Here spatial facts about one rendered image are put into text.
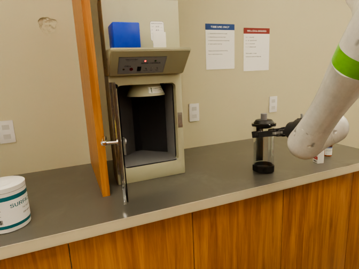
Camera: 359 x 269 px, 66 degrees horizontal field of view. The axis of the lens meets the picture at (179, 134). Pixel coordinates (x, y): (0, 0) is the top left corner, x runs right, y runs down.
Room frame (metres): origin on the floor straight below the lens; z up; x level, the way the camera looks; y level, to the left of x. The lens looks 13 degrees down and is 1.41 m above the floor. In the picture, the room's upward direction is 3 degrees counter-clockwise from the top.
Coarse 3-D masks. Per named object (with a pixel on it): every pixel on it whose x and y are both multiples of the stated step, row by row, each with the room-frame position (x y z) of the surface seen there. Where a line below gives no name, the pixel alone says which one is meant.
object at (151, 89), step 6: (144, 84) 1.24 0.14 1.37; (150, 84) 1.25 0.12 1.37; (156, 84) 1.27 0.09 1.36; (132, 90) 1.25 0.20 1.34; (138, 90) 1.24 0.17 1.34; (144, 90) 1.23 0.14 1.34; (150, 90) 1.24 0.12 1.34; (156, 90) 1.25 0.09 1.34; (162, 90) 1.30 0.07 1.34; (132, 96) 1.24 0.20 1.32; (138, 96) 1.23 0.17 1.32; (144, 96) 1.22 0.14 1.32; (150, 96) 1.23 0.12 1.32
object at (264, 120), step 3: (261, 114) 1.25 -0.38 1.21; (264, 114) 1.24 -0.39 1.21; (261, 117) 1.25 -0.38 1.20; (264, 117) 1.24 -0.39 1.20; (255, 120) 1.26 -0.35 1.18; (258, 120) 1.25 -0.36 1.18; (261, 120) 1.24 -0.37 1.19; (264, 120) 1.24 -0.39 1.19; (267, 120) 1.23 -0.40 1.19; (270, 120) 1.23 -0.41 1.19; (255, 123) 1.24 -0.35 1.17; (258, 123) 1.23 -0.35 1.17; (261, 123) 1.22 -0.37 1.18; (264, 123) 1.21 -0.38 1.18; (267, 123) 1.21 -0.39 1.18; (270, 123) 1.21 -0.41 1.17
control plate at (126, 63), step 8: (120, 64) 1.10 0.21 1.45; (128, 64) 1.11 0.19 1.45; (136, 64) 1.13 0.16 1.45; (144, 64) 1.14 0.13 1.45; (152, 64) 1.15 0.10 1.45; (160, 64) 1.17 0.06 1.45; (120, 72) 1.13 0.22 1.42; (128, 72) 1.14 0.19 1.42; (136, 72) 1.16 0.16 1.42; (144, 72) 1.17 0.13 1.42; (152, 72) 1.19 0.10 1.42; (160, 72) 1.20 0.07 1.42
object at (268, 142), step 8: (256, 128) 1.23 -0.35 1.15; (264, 128) 1.21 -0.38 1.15; (272, 128) 1.22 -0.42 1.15; (272, 136) 1.22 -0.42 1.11; (256, 144) 1.23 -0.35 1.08; (264, 144) 1.21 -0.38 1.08; (272, 144) 1.22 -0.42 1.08; (256, 152) 1.23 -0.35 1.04; (264, 152) 1.21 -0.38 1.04; (272, 152) 1.22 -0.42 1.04; (256, 160) 1.23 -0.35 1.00; (264, 160) 1.21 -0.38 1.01; (272, 160) 1.22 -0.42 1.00
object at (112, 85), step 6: (114, 84) 0.85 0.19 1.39; (114, 90) 0.84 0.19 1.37; (114, 96) 0.84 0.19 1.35; (114, 102) 0.84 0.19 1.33; (114, 108) 0.88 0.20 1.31; (114, 114) 0.95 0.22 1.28; (120, 144) 0.84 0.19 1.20; (120, 150) 0.84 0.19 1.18; (120, 156) 0.84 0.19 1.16; (120, 162) 0.84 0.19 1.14; (120, 168) 0.86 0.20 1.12; (120, 174) 0.92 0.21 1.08; (120, 180) 1.00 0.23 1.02
